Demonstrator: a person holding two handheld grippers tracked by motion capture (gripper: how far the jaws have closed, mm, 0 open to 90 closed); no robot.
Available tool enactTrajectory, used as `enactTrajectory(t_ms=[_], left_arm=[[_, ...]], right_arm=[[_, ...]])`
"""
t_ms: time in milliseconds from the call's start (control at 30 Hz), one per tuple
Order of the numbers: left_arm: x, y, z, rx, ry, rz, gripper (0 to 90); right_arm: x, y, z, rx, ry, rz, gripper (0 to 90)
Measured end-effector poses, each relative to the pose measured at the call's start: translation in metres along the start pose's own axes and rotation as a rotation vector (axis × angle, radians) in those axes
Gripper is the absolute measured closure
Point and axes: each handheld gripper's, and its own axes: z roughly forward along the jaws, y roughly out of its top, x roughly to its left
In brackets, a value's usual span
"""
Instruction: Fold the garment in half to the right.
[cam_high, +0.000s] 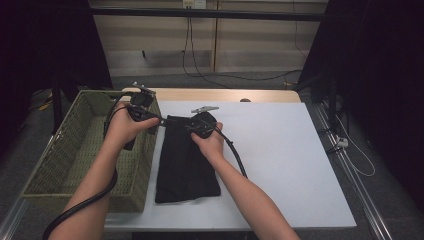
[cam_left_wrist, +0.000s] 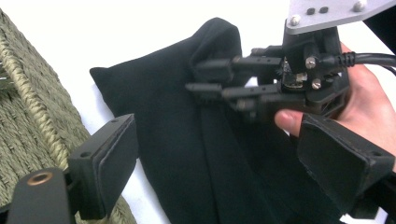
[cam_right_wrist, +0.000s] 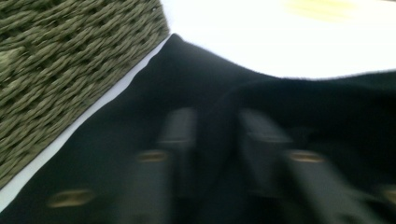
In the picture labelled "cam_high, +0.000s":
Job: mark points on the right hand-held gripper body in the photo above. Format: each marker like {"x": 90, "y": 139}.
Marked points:
{"x": 201, "y": 125}

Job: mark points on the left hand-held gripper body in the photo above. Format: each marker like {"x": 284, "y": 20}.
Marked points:
{"x": 141, "y": 100}

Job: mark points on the black tank top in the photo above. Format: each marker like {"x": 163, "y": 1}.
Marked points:
{"x": 183, "y": 173}

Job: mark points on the green woven basket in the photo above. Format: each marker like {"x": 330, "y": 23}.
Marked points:
{"x": 66, "y": 160}

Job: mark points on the person's right hand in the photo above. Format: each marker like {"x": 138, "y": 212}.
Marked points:
{"x": 211, "y": 146}

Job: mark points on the person's left hand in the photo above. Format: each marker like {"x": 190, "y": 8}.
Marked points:
{"x": 121, "y": 128}

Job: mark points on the dark round table grommet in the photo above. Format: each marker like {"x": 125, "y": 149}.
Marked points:
{"x": 245, "y": 100}

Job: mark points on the black metal stand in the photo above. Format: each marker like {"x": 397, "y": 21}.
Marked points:
{"x": 332, "y": 106}
{"x": 56, "y": 106}

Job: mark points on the black horizontal metal bar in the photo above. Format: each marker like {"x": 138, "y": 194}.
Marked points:
{"x": 200, "y": 13}

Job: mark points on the black curtain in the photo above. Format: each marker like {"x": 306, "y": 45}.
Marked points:
{"x": 383, "y": 66}
{"x": 40, "y": 50}

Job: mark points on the white plug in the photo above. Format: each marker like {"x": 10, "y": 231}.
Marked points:
{"x": 342, "y": 142}

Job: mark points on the small black wall fitting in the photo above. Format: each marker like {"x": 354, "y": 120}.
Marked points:
{"x": 143, "y": 53}

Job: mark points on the wooden wall strip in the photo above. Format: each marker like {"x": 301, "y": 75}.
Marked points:
{"x": 215, "y": 40}

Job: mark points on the white wall outlet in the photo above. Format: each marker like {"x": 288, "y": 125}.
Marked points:
{"x": 194, "y": 4}

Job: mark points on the aluminium rail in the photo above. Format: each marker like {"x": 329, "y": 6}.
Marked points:
{"x": 363, "y": 203}
{"x": 13, "y": 213}

